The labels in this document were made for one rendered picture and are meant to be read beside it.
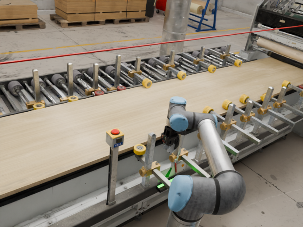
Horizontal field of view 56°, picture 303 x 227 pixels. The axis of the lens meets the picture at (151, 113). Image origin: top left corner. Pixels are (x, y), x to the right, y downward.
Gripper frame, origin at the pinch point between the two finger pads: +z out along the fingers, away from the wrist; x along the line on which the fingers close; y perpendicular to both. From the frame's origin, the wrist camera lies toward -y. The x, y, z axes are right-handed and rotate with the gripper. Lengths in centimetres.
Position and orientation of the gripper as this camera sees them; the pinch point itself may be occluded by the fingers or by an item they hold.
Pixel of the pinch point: (171, 151)
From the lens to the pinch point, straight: 175.3
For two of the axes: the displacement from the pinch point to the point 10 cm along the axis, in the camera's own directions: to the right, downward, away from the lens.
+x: 6.1, 4.7, -6.4
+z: -1.2, 8.5, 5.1
